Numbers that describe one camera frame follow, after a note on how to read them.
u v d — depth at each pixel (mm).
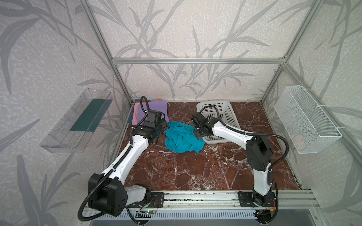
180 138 910
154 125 609
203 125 679
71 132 642
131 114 1070
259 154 494
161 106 1167
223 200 752
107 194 387
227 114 1070
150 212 706
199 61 958
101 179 392
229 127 584
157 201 722
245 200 731
